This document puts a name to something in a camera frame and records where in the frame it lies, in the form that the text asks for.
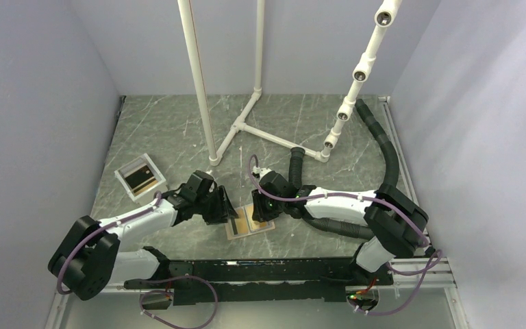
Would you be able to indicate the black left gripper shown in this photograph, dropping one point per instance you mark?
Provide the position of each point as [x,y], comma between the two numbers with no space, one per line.
[220,214]

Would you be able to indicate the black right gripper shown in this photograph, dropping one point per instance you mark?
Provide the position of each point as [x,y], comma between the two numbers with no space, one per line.
[259,213]

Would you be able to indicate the tan leather card holder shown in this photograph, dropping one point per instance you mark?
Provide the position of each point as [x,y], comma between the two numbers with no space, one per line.
[244,225]

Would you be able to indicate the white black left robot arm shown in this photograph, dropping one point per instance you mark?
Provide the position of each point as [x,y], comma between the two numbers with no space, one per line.
[92,254]

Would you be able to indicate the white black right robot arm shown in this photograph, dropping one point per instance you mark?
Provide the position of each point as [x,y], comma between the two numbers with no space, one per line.
[389,224]

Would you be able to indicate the white card tray box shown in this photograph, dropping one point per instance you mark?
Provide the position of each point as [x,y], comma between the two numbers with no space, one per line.
[141,179]

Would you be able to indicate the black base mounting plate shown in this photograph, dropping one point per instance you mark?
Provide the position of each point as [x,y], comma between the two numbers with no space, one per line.
[194,281]

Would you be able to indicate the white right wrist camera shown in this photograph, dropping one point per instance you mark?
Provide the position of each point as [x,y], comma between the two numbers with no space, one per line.
[260,172]

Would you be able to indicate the side aluminium rail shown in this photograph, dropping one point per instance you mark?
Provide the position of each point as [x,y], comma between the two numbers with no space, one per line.
[390,128]

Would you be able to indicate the aluminium extrusion rail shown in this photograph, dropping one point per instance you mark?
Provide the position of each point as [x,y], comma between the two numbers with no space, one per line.
[406,276]

